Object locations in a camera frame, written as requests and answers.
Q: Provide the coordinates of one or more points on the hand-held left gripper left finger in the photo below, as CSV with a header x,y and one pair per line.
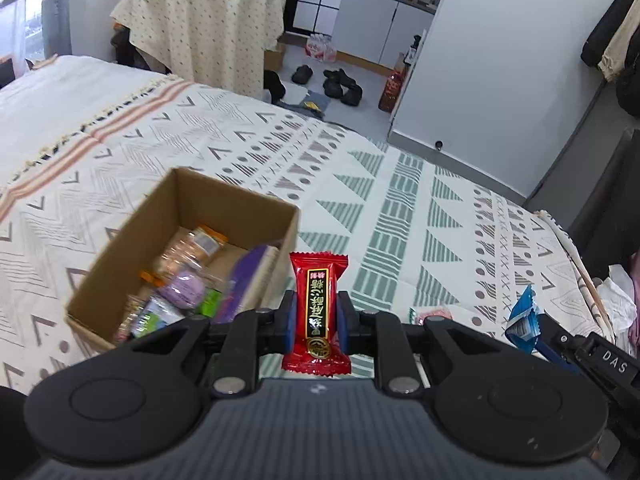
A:
x,y
286,322

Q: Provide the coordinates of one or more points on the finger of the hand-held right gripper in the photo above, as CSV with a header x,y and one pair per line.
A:
x,y
555,330
552,352

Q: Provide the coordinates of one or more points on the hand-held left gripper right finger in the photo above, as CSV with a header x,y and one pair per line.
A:
x,y
344,322

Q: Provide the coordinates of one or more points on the red snack packet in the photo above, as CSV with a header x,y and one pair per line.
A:
x,y
315,310

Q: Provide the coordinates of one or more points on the purple and white long packet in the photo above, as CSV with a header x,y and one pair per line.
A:
x,y
245,280

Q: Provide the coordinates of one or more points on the purple cake packet green label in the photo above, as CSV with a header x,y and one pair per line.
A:
x,y
182,287

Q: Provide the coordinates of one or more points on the orange bread packet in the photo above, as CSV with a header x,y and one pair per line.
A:
x,y
192,250

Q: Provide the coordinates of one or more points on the brown cardboard box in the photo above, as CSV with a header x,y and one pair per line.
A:
x,y
235,210

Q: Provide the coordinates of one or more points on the blue and green snack packet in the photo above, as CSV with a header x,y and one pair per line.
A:
x,y
150,320

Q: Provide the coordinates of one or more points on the pink cloth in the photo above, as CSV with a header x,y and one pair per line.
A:
x,y
636,310

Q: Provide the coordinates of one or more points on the white plastic bag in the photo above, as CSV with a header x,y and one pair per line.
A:
x,y
617,305

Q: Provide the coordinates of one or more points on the green-edged clear snack packet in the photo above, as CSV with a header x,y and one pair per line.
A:
x,y
435,316

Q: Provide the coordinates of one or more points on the black bag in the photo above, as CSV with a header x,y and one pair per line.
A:
x,y
274,87

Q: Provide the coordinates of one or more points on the red bottle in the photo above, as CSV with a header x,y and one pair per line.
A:
x,y
392,90

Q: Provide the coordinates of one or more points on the black hanging garment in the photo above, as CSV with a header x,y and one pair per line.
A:
x,y
631,90

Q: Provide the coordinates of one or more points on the small cardboard box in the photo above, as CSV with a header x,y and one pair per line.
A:
x,y
275,57

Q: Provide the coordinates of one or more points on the pink pack of bottles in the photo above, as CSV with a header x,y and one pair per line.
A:
x,y
320,50

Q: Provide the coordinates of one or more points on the beige hanging garment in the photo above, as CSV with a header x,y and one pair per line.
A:
x,y
620,45

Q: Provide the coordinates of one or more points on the white cabinet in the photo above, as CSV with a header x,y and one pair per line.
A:
x,y
370,25

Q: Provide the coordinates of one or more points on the small round cloth-covered table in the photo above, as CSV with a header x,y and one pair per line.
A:
x,y
200,35

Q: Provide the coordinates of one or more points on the black hanging coat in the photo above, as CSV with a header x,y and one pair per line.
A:
x,y
605,20

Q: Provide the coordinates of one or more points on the grey panel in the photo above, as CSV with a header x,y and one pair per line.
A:
x,y
55,20

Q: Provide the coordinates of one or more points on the window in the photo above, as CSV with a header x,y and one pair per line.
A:
x,y
35,15

